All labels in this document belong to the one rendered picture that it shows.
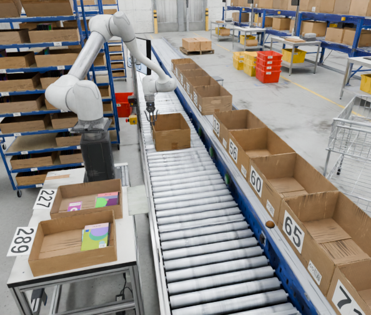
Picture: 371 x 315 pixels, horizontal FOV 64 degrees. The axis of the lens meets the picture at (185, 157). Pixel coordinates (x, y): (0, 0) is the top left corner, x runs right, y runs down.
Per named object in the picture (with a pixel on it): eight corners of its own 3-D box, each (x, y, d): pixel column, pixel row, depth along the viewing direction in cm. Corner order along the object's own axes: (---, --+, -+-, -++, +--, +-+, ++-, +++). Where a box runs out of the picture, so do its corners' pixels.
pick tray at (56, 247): (43, 235, 161) (39, 220, 157) (115, 222, 169) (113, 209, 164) (32, 277, 137) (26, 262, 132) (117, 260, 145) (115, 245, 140)
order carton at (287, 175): (247, 182, 178) (249, 157, 170) (293, 177, 182) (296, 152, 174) (277, 227, 144) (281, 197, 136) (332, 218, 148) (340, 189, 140)
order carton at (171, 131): (150, 132, 278) (148, 115, 270) (180, 129, 284) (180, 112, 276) (155, 151, 245) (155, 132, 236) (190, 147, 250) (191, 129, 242)
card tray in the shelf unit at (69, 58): (36, 67, 268) (34, 55, 264) (45, 60, 295) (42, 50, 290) (83, 64, 274) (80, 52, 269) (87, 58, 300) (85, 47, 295)
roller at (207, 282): (163, 289, 136) (163, 282, 133) (272, 270, 143) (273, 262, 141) (165, 299, 131) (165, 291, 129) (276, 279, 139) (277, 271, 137)
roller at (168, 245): (158, 247, 158) (157, 240, 156) (251, 233, 166) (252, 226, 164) (158, 254, 154) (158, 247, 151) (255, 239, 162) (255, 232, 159)
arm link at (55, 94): (61, 102, 178) (34, 97, 186) (77, 117, 192) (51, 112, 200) (114, 9, 203) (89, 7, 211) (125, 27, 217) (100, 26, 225)
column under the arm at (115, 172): (82, 192, 197) (71, 147, 181) (85, 172, 219) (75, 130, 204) (122, 186, 201) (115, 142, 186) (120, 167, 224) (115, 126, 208)
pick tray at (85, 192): (62, 199, 191) (58, 185, 186) (122, 190, 197) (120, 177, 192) (53, 228, 166) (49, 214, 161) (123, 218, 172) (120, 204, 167)
